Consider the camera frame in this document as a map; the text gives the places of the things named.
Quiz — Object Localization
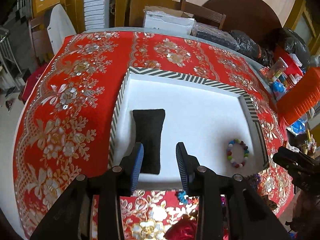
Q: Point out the black velvet pillow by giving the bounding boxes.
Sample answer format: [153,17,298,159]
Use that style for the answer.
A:
[132,109,165,175]

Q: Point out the dark package in clear plastic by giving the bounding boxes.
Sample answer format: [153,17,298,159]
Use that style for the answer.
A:
[191,22,240,51]

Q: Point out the red floral gold tablecloth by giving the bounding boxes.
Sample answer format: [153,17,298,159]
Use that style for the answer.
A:
[13,30,287,239]

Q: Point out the dark wooden chair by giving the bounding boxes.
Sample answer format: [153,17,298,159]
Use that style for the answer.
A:
[180,0,226,30]

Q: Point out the white cardboard box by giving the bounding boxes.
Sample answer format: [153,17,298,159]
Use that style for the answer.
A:
[143,6,196,35]

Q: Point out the glass jar with label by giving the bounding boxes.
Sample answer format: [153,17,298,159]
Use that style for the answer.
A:
[266,57,288,82]

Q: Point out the multicolour bead bracelet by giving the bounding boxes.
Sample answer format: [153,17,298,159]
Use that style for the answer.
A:
[226,138,250,169]

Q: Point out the round dark wooden tabletop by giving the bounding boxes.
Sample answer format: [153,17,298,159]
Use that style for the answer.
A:
[203,0,282,43]

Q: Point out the white louvered door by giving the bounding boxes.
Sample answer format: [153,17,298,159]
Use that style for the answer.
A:
[84,0,110,30]

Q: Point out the black plastic bag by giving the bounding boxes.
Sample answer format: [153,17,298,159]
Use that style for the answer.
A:
[228,30,273,67]

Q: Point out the striped white jewelry tray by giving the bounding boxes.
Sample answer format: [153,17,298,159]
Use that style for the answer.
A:
[108,67,269,190]

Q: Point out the blue plastic bag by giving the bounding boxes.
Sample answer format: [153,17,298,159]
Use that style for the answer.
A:
[271,81,286,101]

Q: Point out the orange plastic basket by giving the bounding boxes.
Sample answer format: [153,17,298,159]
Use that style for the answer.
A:
[276,67,319,127]

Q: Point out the white ironing board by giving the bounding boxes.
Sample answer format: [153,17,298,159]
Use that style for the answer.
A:
[44,4,76,55]

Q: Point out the red plastic tub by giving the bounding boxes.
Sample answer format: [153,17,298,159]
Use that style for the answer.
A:
[273,45,303,76]

